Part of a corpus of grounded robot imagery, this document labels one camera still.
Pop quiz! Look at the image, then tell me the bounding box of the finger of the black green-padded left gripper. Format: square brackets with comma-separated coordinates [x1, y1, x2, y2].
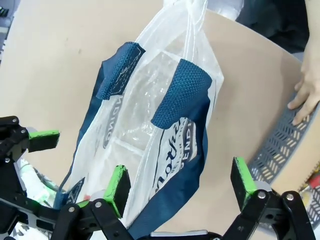
[0, 116, 61, 163]

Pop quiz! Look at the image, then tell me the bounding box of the person's forearm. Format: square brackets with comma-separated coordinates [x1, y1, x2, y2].
[303, 29, 320, 65]

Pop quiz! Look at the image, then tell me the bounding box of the person's dark shirt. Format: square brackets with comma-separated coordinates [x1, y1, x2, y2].
[234, 0, 320, 55]

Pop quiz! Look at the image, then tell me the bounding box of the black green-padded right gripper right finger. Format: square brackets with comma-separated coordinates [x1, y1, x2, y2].
[222, 156, 315, 240]

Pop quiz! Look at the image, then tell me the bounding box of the person's hand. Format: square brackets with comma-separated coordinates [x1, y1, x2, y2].
[287, 57, 320, 126]

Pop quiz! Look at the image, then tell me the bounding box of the clear plastic packaging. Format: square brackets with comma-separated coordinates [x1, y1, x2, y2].
[112, 49, 181, 156]

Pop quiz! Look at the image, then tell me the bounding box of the grey perforated basket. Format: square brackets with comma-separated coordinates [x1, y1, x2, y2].
[248, 91, 320, 226]

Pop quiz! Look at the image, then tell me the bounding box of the finger of the black left gripper linkage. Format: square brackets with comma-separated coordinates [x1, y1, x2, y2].
[0, 197, 60, 227]

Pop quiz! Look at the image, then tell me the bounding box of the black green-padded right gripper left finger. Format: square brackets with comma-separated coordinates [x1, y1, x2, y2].
[51, 164, 151, 240]

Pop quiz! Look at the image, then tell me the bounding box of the white mesh navy-handled shopping bag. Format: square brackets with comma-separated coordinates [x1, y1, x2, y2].
[53, 0, 226, 230]

